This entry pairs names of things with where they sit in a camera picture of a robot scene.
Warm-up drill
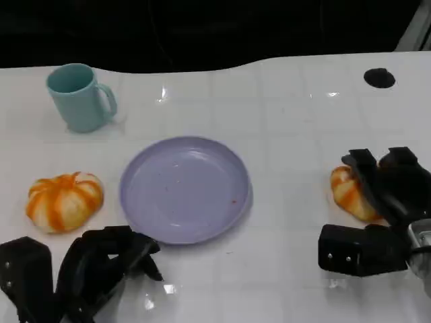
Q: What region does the black table grommet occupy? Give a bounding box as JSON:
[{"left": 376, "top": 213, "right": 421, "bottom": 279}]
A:
[{"left": 363, "top": 67, "right": 397, "bottom": 89}]

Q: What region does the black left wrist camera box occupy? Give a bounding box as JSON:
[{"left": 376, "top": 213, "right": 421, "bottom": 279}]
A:
[{"left": 0, "top": 236, "right": 55, "bottom": 323}]

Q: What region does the lilac plate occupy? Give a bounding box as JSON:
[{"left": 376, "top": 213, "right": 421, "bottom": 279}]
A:
[{"left": 119, "top": 135, "right": 254, "bottom": 246}]

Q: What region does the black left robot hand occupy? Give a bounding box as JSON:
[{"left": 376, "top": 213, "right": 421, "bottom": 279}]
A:
[{"left": 55, "top": 225, "right": 165, "bottom": 323}]

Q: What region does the grey metal frame post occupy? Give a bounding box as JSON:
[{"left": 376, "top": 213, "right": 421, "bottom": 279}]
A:
[{"left": 394, "top": 0, "right": 431, "bottom": 53}]

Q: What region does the pale green mug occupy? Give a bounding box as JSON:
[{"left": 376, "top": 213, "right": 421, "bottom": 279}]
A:
[{"left": 45, "top": 63, "right": 119, "bottom": 134}]

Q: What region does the orange and white bread roll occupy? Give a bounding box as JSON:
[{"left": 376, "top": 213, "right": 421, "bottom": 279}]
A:
[
  {"left": 26, "top": 171, "right": 104, "bottom": 235},
  {"left": 329, "top": 165, "right": 384, "bottom": 223}
]

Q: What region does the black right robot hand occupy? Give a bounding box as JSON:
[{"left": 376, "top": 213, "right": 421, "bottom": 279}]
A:
[{"left": 341, "top": 146, "right": 431, "bottom": 228}]

